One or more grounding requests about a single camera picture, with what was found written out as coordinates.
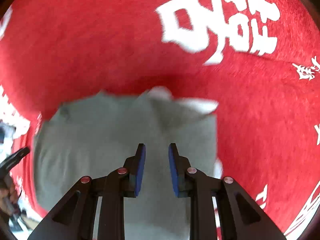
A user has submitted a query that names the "grey small garment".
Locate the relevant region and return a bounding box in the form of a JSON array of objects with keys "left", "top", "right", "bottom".
[{"left": 33, "top": 87, "right": 221, "bottom": 239}]

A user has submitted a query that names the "red printed bedspread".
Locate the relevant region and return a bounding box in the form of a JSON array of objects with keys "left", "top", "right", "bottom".
[{"left": 1, "top": 0, "right": 319, "bottom": 239}]

